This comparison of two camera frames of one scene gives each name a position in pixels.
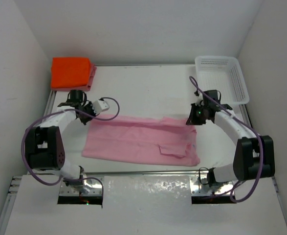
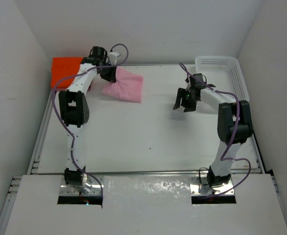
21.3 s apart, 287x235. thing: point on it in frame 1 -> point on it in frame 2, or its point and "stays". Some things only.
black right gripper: [192, 120] -> [181, 92]
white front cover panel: [149, 205] stays
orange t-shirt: [70, 72] stays
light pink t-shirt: [144, 137] -> [127, 86]
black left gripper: [89, 105] -> [111, 76]
